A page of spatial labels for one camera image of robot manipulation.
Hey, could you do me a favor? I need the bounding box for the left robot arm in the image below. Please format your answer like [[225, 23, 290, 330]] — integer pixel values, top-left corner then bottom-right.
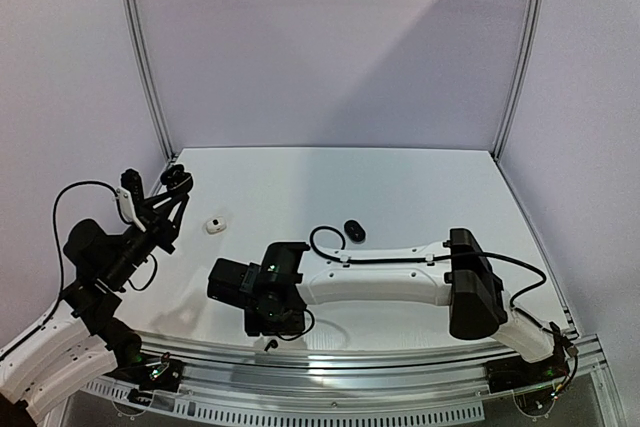
[[1, 180, 193, 426]]

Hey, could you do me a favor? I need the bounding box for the glossy black charging case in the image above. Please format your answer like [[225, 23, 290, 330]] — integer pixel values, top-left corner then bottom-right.
[[160, 164, 194, 195]]

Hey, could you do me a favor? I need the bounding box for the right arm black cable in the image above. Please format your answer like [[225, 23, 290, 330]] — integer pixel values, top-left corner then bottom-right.
[[308, 225, 581, 348]]

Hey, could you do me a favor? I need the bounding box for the aluminium frame post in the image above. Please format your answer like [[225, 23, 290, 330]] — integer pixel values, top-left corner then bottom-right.
[[491, 0, 543, 164], [122, 0, 176, 161]]

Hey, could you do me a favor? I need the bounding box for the white earbud charging case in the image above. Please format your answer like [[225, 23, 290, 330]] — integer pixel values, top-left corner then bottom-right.
[[204, 216, 227, 235]]

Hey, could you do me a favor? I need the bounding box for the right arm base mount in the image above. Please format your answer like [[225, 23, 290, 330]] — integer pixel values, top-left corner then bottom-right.
[[483, 354, 569, 394]]

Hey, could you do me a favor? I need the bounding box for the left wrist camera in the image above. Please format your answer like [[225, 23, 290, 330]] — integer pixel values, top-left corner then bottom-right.
[[116, 168, 147, 233]]

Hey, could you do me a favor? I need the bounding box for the black oval charging case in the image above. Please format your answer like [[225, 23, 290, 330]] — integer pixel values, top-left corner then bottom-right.
[[343, 219, 366, 244]]

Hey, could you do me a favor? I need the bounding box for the right aluminium frame post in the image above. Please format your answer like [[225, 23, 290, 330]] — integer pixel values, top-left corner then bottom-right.
[[491, 0, 543, 164]]

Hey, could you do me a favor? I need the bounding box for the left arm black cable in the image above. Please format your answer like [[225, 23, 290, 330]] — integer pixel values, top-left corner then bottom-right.
[[52, 181, 121, 248]]

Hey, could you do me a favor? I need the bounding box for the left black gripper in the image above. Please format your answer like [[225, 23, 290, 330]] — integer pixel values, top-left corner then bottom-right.
[[102, 188, 188, 289]]

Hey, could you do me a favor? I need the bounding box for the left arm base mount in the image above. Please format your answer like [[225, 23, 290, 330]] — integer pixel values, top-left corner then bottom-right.
[[105, 352, 186, 393]]

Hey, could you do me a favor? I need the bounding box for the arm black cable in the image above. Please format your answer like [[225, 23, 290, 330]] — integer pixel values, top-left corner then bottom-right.
[[308, 225, 581, 348], [52, 181, 121, 248]]

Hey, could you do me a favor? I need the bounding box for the aluminium front rail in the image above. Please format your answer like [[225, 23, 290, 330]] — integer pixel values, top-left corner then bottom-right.
[[58, 331, 609, 398]]

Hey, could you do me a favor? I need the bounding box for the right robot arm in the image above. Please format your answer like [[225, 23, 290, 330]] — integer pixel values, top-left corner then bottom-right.
[[206, 228, 561, 383]]

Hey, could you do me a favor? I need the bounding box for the black stem earbud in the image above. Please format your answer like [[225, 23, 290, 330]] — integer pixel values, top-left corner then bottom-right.
[[264, 339, 279, 352]]

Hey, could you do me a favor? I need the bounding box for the left aluminium frame post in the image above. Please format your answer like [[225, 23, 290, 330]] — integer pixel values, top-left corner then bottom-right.
[[122, 0, 176, 161]]

